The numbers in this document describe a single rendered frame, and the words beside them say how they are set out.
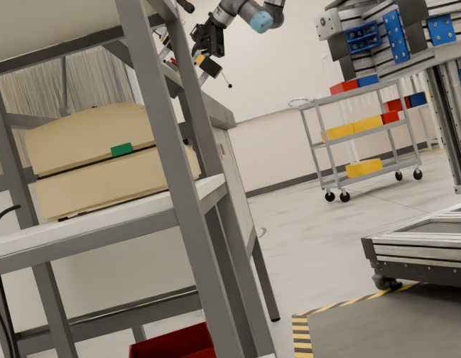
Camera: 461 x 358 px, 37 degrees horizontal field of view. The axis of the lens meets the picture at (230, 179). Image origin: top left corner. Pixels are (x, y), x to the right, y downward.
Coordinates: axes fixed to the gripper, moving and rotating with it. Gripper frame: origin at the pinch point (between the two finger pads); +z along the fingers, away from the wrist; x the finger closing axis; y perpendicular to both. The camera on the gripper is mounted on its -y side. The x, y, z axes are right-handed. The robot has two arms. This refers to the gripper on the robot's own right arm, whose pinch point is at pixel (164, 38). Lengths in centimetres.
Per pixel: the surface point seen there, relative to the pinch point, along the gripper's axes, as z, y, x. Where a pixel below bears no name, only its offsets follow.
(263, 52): -53, -113, -820
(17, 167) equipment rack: 40, 22, 98
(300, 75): -30, -176, -813
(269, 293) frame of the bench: 89, -61, -11
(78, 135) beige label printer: 27, 6, 125
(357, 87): -14, -165, -384
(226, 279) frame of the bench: 57, -31, 98
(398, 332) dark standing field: 77, -94, 48
